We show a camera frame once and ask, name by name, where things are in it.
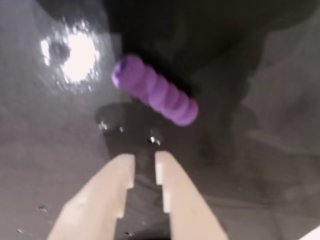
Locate black glossy mat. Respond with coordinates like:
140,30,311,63
0,0,320,240

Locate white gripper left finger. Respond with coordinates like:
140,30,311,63
46,153,136,240

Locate purple ribbed pen grip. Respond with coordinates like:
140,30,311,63
111,53,200,127

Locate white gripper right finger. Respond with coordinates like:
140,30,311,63
154,150,229,240

